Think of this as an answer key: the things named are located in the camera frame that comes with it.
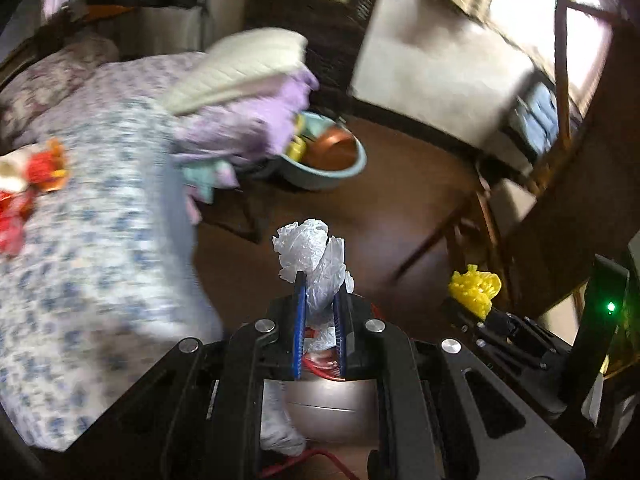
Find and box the red snack wrapper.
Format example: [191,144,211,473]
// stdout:
[0,188,37,257]

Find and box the white plastic bag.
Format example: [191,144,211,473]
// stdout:
[260,219,355,457]

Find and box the light blue plastic basin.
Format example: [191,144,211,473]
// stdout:
[277,112,368,191]

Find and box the purple floral folded blanket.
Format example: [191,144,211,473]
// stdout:
[171,67,319,166]

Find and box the yellow plastic bag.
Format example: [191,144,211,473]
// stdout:
[448,264,502,321]

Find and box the white quilted pillow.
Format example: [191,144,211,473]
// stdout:
[158,27,308,115]

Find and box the blue floral quilt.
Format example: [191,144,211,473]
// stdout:
[1,99,223,451]

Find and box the pink floral rolled comforter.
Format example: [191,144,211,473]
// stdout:
[1,35,119,144]

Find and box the copper colored pan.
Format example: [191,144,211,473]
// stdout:
[302,126,358,171]

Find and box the purple floral bed sheet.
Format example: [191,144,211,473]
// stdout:
[27,52,204,134]

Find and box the wooden chair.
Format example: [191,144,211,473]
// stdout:
[393,0,623,281]

